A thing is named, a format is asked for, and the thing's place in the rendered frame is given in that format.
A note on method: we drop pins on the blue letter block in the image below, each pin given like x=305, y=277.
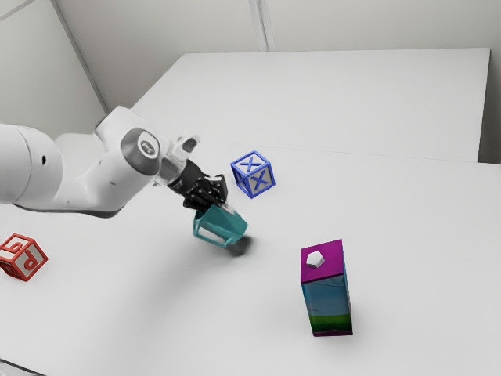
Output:
x=253, y=174

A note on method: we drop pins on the teal faceted mug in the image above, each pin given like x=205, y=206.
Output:
x=219, y=228

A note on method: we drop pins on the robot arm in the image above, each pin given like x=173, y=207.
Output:
x=78, y=172

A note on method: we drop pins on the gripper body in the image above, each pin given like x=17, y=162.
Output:
x=200, y=189

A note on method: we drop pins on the purple carton with white cap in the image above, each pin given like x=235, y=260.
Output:
x=325, y=286

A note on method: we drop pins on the red letter block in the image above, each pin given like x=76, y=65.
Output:
x=22, y=257

